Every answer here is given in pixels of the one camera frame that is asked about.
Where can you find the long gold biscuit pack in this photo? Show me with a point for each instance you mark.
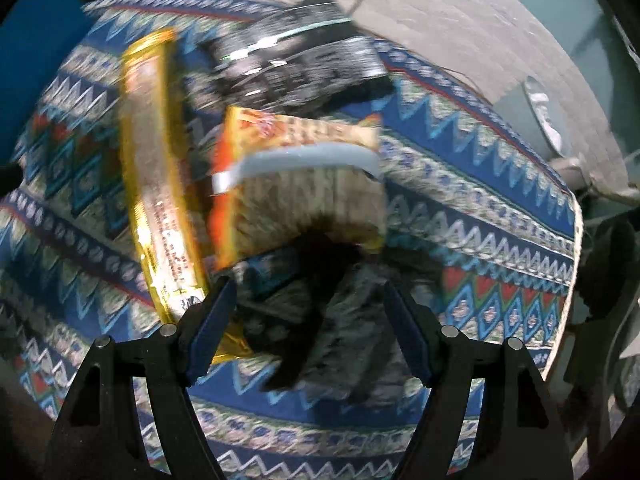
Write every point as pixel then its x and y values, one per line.
pixel 166 213

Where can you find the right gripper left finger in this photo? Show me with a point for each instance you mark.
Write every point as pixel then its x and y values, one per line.
pixel 97 433

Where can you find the blue cardboard box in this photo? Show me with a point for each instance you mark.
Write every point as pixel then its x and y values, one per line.
pixel 36 36

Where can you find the orange striped snack bag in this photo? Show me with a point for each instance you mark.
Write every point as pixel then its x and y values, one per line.
pixel 276 177

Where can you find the pale blue waste bin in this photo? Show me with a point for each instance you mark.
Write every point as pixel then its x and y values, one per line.
pixel 536 116

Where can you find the black snack bag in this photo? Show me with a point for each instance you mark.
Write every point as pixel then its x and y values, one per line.
pixel 297 60
pixel 315 306

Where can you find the black office chair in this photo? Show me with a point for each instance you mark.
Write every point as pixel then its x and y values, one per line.
pixel 608 285

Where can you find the patterned blue tablecloth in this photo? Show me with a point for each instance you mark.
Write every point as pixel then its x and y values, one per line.
pixel 460 186

